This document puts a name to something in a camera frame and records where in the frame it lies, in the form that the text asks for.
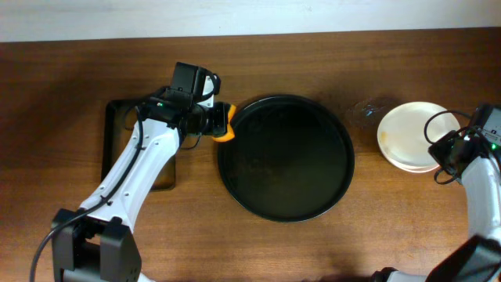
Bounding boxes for black rectangular tray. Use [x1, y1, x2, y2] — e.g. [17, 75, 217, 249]
[101, 99, 176, 192]

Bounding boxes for white plate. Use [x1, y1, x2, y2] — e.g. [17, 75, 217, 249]
[387, 157, 439, 173]
[377, 102, 460, 166]

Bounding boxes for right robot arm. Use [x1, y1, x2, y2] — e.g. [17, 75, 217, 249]
[370, 104, 500, 282]

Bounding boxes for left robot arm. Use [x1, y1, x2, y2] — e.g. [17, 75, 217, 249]
[41, 63, 236, 282]

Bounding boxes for round black tray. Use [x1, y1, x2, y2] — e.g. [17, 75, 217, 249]
[217, 95, 355, 222]

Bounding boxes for orange green sponge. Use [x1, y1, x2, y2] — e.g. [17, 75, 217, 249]
[212, 103, 236, 143]

